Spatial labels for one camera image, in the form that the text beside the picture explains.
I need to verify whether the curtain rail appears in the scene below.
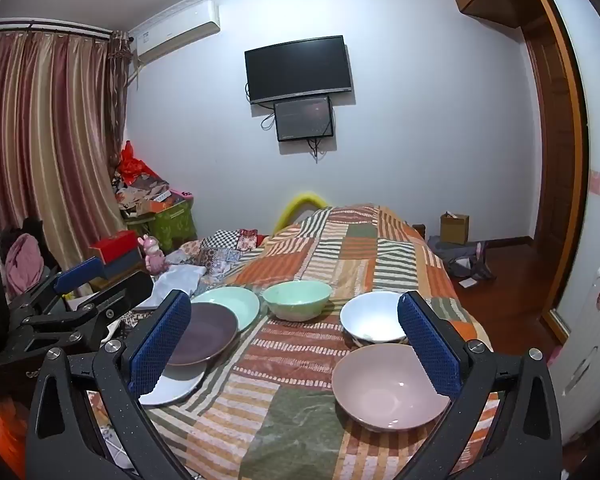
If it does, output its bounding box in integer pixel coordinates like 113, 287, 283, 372
0, 17, 113, 40

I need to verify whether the purple plate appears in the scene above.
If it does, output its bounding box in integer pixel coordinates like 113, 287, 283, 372
165, 303, 240, 367

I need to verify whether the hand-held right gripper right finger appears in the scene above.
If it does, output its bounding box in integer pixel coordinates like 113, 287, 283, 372
395, 290, 563, 480

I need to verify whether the brown patterned curtain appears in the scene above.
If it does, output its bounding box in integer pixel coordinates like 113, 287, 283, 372
107, 30, 132, 171

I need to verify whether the pink bowl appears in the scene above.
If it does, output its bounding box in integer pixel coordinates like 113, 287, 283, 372
331, 343, 452, 432

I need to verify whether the white plate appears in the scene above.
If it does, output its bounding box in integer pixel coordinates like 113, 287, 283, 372
139, 360, 208, 407

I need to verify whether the white bowl with dark spots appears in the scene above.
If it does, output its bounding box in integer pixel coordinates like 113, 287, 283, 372
340, 291, 411, 345

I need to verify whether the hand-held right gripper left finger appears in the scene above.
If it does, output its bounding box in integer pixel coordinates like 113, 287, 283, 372
26, 290, 193, 480

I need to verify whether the wooden door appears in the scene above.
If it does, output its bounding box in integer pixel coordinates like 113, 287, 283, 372
524, 30, 565, 256

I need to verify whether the wooden door frame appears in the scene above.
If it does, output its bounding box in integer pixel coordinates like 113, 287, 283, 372
520, 0, 588, 346

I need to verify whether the white air conditioner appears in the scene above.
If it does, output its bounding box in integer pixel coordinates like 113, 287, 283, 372
130, 1, 221, 63

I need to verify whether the floral checked patchwork quilt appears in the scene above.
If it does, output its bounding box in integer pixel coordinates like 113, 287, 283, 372
167, 229, 268, 286

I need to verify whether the brown cardboard box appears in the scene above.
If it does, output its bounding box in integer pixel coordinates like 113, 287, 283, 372
440, 211, 471, 246

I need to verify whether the pile of clutter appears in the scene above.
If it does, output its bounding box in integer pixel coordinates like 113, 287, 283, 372
112, 170, 191, 216

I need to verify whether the striped patchwork blanket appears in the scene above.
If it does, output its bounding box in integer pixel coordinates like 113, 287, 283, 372
87, 204, 501, 480

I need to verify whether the black clothing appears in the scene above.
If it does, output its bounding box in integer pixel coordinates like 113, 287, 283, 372
22, 217, 61, 271

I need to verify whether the dark box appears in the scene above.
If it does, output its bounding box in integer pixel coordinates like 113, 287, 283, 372
102, 250, 146, 281

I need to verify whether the pink plush toy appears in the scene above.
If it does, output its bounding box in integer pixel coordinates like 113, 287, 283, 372
137, 234, 168, 275

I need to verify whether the pink clothing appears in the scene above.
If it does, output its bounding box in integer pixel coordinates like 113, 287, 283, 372
5, 232, 46, 301

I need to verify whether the red box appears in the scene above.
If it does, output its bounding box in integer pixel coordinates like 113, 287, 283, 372
89, 230, 141, 263

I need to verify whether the grey purple bag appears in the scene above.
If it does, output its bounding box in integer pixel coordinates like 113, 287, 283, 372
427, 235, 496, 281

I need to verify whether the green bowl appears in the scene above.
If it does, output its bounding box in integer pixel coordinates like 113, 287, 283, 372
262, 280, 333, 321

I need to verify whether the yellow foam tube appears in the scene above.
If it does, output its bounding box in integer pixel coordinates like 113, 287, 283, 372
272, 191, 333, 236

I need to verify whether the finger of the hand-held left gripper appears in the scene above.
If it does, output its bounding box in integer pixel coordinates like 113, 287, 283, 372
7, 257, 107, 313
22, 271, 154, 333

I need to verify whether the white suitcase with stickers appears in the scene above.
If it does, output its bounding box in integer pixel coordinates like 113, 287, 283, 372
547, 264, 600, 446

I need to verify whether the striped pink beige curtain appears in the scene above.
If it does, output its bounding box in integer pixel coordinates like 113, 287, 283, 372
0, 30, 128, 286

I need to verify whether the white cloth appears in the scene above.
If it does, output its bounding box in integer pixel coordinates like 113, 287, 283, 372
140, 265, 206, 311

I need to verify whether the black wall television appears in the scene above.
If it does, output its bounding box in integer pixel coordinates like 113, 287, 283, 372
244, 35, 353, 104

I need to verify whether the red plastic bag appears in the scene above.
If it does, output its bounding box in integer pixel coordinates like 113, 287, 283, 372
117, 141, 148, 186

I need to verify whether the small black monitor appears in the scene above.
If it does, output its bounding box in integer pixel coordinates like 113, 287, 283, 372
273, 95, 335, 142

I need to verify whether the green plate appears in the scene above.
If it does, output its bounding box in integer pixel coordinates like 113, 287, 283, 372
190, 286, 261, 333

